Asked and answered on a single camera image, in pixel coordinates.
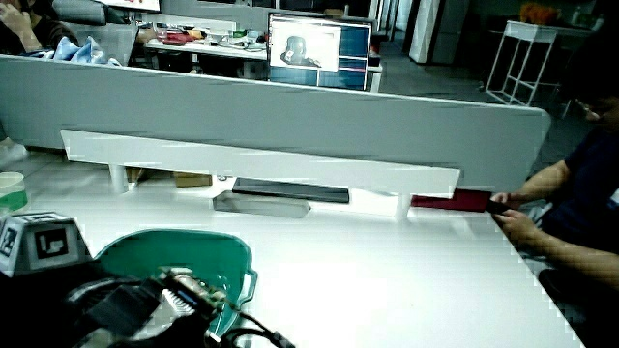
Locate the grey office chair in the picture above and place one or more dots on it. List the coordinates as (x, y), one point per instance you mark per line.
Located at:
(116, 41)

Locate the white metal rack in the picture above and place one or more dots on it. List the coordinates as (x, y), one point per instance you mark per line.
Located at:
(529, 31)

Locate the grey flat tray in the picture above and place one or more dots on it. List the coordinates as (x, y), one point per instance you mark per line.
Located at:
(261, 207)

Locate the person's right hand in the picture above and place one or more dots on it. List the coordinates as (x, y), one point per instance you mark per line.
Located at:
(43, 299)

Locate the red object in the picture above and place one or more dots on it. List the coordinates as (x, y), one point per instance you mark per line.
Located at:
(176, 38)

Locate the teal plastic basin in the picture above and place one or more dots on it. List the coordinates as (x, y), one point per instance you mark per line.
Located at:
(193, 256)

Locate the long grey desk partition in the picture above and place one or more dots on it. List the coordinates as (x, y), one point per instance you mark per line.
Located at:
(290, 121)

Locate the white and green paper cup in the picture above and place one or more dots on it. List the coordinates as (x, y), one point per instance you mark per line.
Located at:
(9, 186)

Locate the black phone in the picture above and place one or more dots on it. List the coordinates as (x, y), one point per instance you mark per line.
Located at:
(498, 208)

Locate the orange object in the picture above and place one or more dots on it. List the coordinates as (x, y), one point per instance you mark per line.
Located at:
(537, 13)

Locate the computer monitor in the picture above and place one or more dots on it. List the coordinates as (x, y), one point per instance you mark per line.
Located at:
(353, 48)

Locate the dark red box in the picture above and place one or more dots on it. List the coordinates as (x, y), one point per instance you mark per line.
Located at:
(450, 200)

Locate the light blue cloth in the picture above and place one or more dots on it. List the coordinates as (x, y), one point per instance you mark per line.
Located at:
(77, 50)

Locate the brown cardboard box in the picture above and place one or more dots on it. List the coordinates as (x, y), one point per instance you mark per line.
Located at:
(193, 180)

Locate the white cabinet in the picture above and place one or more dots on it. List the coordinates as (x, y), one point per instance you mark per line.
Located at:
(437, 29)

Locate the black keyboard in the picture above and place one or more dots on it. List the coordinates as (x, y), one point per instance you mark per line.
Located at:
(290, 191)

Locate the white desk shelf riser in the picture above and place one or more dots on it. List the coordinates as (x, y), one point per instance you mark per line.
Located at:
(242, 162)

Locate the white background desk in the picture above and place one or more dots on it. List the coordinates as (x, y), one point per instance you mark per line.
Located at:
(213, 49)

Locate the white screen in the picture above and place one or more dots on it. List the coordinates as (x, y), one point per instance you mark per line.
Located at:
(135, 4)

